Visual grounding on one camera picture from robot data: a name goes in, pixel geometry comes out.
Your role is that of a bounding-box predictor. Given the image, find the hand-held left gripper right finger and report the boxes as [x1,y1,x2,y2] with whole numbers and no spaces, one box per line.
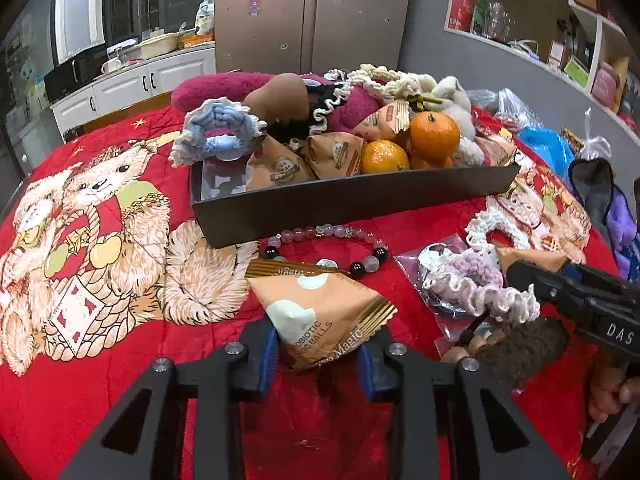
[355,327,571,480]

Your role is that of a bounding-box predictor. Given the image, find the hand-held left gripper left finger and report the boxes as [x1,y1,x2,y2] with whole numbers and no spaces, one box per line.
[57,321,279,480]

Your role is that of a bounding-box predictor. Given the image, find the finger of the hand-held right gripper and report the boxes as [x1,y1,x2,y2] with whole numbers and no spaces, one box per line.
[505,259,583,311]
[562,264,608,288]

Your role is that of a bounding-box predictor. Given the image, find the lilac crochet scrunchie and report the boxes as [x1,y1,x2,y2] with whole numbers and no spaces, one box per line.
[424,251,542,324]

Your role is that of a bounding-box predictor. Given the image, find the black cardboard box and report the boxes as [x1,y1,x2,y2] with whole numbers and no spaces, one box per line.
[190,159,522,249]

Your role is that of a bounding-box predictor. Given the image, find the tangerine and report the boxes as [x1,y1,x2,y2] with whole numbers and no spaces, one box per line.
[360,139,411,175]
[409,111,461,161]
[410,152,454,171]

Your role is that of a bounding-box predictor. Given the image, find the blue and white scrunchie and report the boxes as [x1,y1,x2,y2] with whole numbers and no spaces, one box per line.
[169,97,269,169]

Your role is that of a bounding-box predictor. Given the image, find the cream crochet scrunchie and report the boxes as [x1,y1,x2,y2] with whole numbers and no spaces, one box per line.
[347,63,437,102]

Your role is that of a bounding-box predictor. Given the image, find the person's right hand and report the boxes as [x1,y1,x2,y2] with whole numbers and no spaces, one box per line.
[587,364,640,424]

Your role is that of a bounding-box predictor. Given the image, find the purple cloth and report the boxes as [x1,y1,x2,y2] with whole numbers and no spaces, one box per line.
[604,184,640,283]

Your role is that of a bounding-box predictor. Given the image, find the dark brown fuzzy scrunchie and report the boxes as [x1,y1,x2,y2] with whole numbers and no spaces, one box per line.
[477,315,570,393]

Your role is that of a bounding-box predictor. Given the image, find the white crochet scrunchie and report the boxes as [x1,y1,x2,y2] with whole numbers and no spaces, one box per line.
[464,208,517,252]

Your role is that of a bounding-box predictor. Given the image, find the grey cloth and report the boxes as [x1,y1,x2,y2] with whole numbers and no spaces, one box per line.
[568,158,632,242]

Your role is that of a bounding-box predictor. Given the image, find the blue plastic bag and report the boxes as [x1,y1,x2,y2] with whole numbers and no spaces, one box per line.
[516,126,577,177]

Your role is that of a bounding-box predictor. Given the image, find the yellow and red snack pack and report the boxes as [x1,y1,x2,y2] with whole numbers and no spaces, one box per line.
[559,127,587,157]

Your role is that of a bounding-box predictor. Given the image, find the knotted clear plastic bag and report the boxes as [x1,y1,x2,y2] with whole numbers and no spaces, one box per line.
[574,107,614,162]

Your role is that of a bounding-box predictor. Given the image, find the red bear print blanket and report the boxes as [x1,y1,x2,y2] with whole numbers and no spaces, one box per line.
[0,105,626,480]

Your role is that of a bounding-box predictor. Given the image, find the pink bag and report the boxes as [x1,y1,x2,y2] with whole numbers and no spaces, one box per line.
[589,61,629,112]

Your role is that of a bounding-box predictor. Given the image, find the white plush rabbit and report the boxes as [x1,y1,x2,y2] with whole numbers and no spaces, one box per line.
[414,74,482,167]

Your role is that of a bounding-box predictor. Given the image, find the green card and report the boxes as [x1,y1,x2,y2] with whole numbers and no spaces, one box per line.
[563,54,592,87]

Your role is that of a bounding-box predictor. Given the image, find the black and white scrunchie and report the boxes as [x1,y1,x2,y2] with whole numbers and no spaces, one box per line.
[271,82,357,144]

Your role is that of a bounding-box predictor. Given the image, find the green box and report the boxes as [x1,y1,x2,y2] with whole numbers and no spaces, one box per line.
[469,0,494,37]

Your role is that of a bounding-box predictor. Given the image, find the pink plush toy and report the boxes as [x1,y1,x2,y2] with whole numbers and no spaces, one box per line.
[171,73,387,133]

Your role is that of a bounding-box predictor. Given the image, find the red box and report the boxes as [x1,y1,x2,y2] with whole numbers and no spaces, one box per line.
[447,0,482,32]

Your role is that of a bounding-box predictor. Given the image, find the white kitchen cabinet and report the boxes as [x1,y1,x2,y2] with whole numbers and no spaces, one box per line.
[50,44,218,132]

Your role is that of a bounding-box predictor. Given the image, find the cream plastic basin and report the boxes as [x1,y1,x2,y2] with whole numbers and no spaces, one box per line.
[134,32,184,59]

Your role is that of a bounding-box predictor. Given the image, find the black microwave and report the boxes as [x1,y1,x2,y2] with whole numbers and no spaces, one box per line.
[43,54,94,104]

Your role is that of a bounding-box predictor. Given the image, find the steel refrigerator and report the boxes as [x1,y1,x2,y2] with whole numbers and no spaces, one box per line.
[213,0,416,77]

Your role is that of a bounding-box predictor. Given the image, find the cartoon print plastic bag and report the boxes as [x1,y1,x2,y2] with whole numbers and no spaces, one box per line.
[193,0,217,37]

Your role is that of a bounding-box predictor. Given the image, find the glass door with stickers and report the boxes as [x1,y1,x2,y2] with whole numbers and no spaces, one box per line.
[0,0,67,196]

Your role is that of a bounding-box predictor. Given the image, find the wooden bead bracelet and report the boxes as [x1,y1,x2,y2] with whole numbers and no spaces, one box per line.
[442,332,502,364]

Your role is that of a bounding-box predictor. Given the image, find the pink and black bead bracelet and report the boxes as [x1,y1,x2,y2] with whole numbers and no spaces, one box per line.
[264,223,390,278]

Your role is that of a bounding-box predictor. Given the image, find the wall shelf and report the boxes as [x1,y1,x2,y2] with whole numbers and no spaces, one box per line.
[442,0,640,137]

